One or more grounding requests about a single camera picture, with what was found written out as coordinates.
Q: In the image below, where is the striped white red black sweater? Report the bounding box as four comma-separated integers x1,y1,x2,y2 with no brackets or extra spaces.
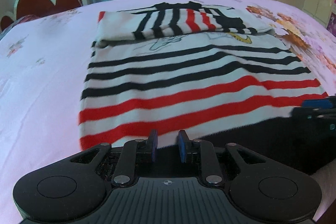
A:
79,2,335,174

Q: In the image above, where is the floral pink bed sheet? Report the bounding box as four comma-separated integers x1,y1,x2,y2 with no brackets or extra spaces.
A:
1,0,335,223

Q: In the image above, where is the red white scalloped headboard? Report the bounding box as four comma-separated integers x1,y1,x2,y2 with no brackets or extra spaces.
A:
1,0,88,31

